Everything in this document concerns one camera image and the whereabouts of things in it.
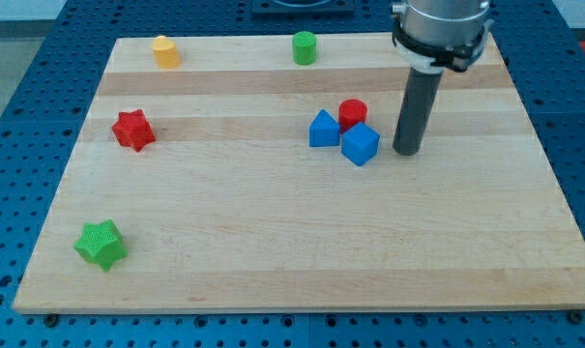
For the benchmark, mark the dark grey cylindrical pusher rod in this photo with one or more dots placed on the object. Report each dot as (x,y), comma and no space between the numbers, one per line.
(418,99)

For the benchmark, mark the blue cube block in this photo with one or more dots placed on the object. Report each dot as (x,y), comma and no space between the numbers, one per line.
(360,144)

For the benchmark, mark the red cylinder block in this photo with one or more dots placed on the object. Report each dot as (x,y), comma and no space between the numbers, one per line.
(350,113)

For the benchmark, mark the blue triangular prism block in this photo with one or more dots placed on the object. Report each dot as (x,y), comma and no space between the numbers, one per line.
(323,130)

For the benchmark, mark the green cylinder block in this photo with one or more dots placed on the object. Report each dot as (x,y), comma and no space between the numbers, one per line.
(304,48)

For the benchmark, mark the light wooden board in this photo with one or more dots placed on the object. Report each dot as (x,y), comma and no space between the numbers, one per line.
(230,210)

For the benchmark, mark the yellow heart block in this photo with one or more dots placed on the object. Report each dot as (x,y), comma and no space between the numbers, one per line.
(165,52)

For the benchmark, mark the red star block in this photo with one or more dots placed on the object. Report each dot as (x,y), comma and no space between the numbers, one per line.
(132,129)

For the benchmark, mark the green star block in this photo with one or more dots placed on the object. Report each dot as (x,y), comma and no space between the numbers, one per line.
(101,244)

